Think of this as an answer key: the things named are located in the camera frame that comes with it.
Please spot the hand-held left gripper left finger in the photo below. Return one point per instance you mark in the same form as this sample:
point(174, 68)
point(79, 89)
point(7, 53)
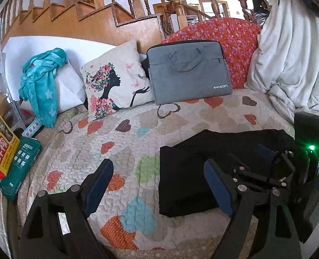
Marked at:
point(98, 186)

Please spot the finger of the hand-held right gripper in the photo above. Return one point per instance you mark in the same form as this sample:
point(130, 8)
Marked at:
point(266, 152)
point(252, 176)

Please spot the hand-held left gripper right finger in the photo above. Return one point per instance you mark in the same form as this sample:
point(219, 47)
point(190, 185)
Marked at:
point(216, 186)

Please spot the black pants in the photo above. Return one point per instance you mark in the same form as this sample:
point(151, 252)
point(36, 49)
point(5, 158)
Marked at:
point(186, 172)

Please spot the heart patterned quilt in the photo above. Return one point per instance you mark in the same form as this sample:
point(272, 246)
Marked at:
point(138, 140)

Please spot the white blanket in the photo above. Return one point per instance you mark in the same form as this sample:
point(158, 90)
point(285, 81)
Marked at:
point(283, 59)

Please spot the green box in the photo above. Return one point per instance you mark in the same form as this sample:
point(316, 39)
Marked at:
point(19, 167)

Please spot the pink dotted box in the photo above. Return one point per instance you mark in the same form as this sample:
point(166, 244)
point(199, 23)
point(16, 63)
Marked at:
point(31, 130)

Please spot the white pillow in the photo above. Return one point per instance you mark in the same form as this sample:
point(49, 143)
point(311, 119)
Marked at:
point(70, 89)

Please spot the grey laptop bag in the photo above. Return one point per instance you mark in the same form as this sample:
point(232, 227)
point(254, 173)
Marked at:
point(192, 81)

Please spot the yellow red carton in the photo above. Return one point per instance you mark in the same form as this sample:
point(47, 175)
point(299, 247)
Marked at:
point(0, 140)

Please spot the red floral cushion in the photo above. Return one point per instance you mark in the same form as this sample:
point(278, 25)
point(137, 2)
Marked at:
point(237, 45)

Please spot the teal star blanket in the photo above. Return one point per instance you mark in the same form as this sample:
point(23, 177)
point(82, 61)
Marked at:
point(40, 91)

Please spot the printed throw pillow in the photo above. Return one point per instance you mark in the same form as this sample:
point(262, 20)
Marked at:
point(116, 67)

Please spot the wooden staircase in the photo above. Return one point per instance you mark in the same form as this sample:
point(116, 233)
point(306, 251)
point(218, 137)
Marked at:
point(94, 27)

